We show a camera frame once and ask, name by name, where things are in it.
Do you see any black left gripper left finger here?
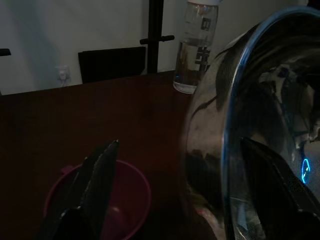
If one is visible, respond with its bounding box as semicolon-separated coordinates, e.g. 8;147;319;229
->
37;138;120;240

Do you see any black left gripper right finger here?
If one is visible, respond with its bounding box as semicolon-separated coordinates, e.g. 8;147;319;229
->
238;136;320;240

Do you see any stainless steel bowl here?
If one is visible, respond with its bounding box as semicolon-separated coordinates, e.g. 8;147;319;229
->
181;6;320;240

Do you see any pink plastic cup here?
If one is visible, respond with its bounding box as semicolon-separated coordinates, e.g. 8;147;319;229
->
43;159;152;240

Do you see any black chair back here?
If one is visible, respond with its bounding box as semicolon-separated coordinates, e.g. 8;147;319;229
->
77;46;147;84

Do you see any clear plastic water bottle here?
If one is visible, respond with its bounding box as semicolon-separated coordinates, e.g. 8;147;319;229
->
173;0;220;95

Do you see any black metal pole stand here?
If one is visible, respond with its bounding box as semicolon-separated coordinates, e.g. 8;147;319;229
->
139;0;175;75

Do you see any white wall socket with plug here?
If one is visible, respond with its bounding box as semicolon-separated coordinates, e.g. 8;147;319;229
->
54;64;72;88

